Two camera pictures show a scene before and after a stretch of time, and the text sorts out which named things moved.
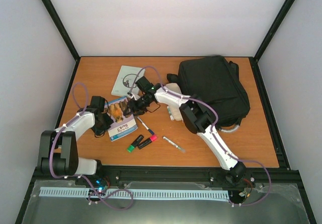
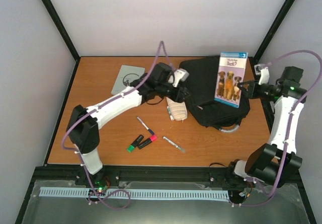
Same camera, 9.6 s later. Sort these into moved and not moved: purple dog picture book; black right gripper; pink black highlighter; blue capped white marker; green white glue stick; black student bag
Moved: black right gripper; purple dog picture book
Not moved: pink black highlighter; blue capped white marker; black student bag; green white glue stick
